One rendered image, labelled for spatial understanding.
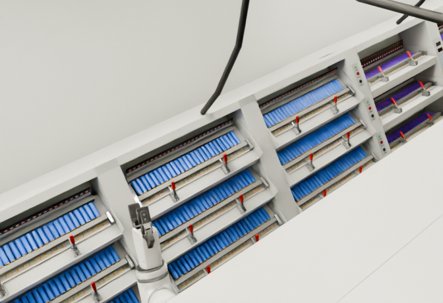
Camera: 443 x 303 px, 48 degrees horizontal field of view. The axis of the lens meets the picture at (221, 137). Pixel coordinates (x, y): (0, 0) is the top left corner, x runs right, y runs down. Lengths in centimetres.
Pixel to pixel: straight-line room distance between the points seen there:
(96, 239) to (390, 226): 150
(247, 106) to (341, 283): 178
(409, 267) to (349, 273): 6
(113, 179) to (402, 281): 156
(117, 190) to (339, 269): 149
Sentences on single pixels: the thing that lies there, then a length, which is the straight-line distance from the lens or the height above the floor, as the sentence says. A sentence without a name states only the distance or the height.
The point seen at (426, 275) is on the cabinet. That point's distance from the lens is 48.
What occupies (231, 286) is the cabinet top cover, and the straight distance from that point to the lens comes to 57.
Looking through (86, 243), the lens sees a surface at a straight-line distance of 195.
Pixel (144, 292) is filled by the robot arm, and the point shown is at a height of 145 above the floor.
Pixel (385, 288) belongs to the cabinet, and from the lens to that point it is 47.
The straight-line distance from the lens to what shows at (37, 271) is 192.
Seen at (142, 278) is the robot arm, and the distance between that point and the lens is 135.
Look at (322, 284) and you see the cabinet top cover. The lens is 51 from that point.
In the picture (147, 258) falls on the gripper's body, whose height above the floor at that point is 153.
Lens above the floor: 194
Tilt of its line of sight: 9 degrees down
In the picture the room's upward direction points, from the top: 22 degrees counter-clockwise
